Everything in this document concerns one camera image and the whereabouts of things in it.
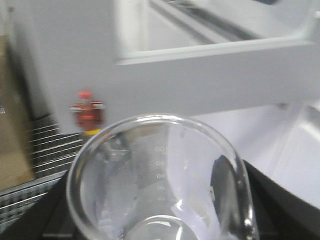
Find metal grate steps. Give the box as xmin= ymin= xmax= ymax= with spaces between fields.
xmin=0 ymin=115 xmax=84 ymax=232

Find large cardboard box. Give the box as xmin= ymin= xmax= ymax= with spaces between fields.
xmin=0 ymin=35 xmax=35 ymax=190

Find clear glass beaker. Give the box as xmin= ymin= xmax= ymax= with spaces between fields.
xmin=66 ymin=114 xmax=259 ymax=240

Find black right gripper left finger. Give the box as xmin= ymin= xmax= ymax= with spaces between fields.
xmin=0 ymin=173 xmax=83 ymax=240

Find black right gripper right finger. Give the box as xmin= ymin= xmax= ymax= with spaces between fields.
xmin=244 ymin=161 xmax=320 ymax=240

